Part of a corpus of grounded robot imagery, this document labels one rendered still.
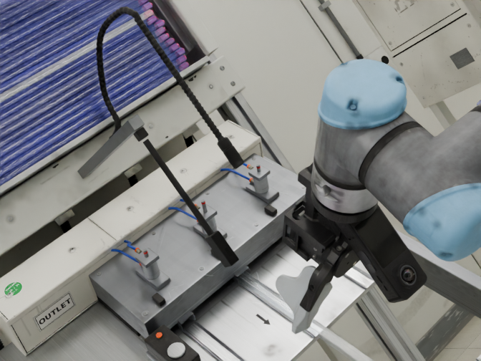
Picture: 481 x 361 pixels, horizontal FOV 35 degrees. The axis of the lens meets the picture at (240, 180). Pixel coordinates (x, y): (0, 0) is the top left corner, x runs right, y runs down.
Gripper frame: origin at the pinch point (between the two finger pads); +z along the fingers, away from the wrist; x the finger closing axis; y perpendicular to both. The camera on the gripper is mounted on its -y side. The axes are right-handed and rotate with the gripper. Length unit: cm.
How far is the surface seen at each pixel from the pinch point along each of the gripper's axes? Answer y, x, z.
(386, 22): 60, -96, 46
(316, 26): 133, -159, 126
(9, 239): 42.1, 22.4, 8.2
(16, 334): 31.5, 29.6, 13.0
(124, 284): 26.1, 14.4, 10.7
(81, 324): 28.9, 21.3, 17.4
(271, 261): 16.0, -5.2, 14.6
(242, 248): 18.4, -1.3, 9.8
